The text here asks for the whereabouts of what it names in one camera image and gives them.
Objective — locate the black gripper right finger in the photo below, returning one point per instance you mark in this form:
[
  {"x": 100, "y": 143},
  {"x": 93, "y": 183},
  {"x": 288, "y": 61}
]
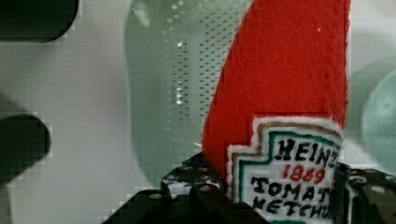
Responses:
[{"x": 363, "y": 196}]

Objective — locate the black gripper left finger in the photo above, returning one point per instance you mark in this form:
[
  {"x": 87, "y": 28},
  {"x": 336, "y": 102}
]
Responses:
[{"x": 193, "y": 193}]

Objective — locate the red plush ketchup bottle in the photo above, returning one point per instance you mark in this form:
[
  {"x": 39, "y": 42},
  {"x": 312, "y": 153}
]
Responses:
[{"x": 274, "y": 130}]

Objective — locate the green oval strainer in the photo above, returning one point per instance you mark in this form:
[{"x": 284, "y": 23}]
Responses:
[{"x": 175, "y": 52}]

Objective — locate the green metal cup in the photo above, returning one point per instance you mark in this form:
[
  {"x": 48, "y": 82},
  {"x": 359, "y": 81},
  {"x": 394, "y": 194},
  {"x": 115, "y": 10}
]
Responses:
[{"x": 372, "y": 110}]

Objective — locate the black cylinder lower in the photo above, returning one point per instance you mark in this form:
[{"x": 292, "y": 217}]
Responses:
[{"x": 24, "y": 140}]

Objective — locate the black cylinder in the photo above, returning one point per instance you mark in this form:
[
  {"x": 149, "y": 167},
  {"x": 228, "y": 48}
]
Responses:
[
  {"x": 38, "y": 21},
  {"x": 24, "y": 140}
]

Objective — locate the black cylinder upper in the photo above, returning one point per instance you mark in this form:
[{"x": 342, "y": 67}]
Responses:
[{"x": 38, "y": 21}]

